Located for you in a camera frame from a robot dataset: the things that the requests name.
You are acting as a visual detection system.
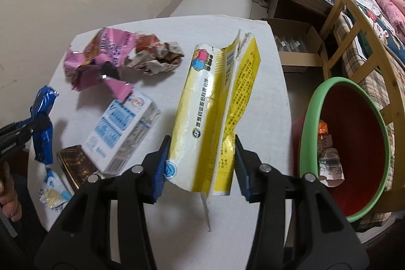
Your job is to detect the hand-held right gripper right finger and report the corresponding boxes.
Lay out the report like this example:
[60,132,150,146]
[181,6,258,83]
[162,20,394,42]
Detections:
[233,135,370,270]

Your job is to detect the navy cartoon blanket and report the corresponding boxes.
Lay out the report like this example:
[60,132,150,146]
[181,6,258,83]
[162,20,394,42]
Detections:
[348,0,405,51]

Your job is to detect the yellow torn carton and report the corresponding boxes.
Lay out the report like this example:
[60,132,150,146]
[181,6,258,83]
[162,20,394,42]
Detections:
[166,30,262,231]

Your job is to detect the blue foil wrapper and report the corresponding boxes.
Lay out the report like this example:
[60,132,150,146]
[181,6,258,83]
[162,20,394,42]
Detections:
[30,86,59,165]

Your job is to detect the pink quilt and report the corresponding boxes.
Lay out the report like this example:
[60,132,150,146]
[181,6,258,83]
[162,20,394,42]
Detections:
[374,0,405,26]

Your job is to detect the dark brown gold box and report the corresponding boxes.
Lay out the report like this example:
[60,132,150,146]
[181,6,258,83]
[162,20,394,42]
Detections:
[56,145,99,192]

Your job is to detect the green basin with red inside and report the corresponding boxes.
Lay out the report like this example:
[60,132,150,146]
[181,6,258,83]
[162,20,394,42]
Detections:
[299,77,396,223]

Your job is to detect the white blue milk carton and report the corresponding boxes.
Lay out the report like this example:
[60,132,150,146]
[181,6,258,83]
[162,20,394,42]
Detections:
[83,88,161,176]

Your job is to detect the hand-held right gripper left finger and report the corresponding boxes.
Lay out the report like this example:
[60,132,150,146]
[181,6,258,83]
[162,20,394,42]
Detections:
[34,135,172,270]

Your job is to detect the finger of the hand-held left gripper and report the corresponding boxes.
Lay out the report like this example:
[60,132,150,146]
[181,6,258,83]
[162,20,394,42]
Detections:
[16,116,53,147]
[0,120,32,138]

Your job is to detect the white-brown paper ball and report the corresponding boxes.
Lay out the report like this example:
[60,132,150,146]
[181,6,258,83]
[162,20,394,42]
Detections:
[126,40,185,76]

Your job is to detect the light wooden chair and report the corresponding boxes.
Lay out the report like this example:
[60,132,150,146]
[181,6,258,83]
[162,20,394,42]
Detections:
[319,0,400,214]

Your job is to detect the brown cardboard box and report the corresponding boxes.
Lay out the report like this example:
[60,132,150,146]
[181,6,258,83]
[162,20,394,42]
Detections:
[261,17,329,73]

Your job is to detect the small light-blue white wrapper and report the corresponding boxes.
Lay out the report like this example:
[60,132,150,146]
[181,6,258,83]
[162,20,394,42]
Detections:
[38,168,75,213]

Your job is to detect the pink foil wrapper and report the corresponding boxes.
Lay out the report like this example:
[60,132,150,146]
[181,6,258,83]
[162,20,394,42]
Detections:
[63,28,135,101]

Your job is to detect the person's left hand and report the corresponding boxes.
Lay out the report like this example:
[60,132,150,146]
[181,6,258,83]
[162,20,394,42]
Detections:
[0,161,23,222]

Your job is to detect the patterned orange-brown snack bag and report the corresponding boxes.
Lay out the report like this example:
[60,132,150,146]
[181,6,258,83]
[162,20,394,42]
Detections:
[134,33,161,51]

